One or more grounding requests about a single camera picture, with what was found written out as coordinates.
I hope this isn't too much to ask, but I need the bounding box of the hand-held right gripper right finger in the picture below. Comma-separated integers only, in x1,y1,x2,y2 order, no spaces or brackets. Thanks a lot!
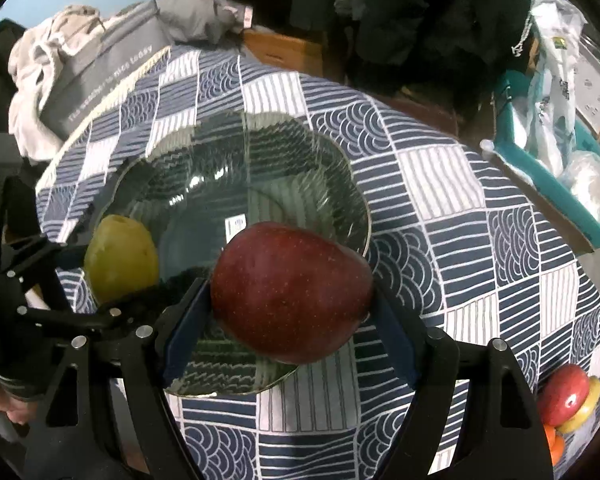
372,295,553,480

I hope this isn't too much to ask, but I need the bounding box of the yellow fruit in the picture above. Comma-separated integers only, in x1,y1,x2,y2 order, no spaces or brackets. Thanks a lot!
557,377,600,435

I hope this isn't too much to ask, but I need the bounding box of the beige cloth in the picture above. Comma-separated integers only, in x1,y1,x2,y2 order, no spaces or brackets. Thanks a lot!
7,5,106,162

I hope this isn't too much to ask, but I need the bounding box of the small red apple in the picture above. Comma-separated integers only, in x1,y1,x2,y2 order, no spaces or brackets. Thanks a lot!
537,364,592,427

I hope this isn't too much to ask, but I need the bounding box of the grey storage bag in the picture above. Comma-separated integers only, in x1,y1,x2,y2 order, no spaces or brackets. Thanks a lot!
40,0,173,141

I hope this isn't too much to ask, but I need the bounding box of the clear plastic bag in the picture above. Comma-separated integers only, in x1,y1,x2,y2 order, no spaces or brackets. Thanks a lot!
559,150,600,235

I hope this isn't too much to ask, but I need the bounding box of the orange fruit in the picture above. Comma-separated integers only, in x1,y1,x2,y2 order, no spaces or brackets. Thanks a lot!
544,425,566,466

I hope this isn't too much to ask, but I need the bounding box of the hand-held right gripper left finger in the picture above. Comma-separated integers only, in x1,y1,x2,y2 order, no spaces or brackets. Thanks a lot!
25,277,213,480

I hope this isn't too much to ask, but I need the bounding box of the grey garment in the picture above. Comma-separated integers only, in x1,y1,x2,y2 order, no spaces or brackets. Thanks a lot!
157,0,255,47

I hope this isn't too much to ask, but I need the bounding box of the white printed bag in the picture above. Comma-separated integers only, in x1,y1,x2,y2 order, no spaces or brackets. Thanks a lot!
511,0,589,177

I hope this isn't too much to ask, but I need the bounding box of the yellow-green pear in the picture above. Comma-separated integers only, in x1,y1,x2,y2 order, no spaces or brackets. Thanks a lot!
83,214,160,306

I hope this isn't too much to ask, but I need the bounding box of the blue white patterned tablecloth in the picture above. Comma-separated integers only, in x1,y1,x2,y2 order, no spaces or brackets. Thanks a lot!
32,45,600,480

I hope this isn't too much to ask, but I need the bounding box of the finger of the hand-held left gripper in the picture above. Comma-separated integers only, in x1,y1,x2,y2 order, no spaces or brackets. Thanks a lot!
2,234,88,276
17,271,203,334

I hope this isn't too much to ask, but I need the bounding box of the clear glass bowl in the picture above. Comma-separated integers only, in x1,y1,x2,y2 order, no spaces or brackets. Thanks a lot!
87,110,373,401

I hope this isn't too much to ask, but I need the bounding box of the person's left hand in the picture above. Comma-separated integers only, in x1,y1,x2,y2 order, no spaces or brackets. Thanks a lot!
0,385,33,426

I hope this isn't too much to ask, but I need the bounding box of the teal cardboard box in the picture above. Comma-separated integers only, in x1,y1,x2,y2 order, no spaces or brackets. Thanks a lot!
480,67,600,257

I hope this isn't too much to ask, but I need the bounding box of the dark hanging clothing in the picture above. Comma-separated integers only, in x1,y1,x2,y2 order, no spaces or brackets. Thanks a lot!
289,0,537,113

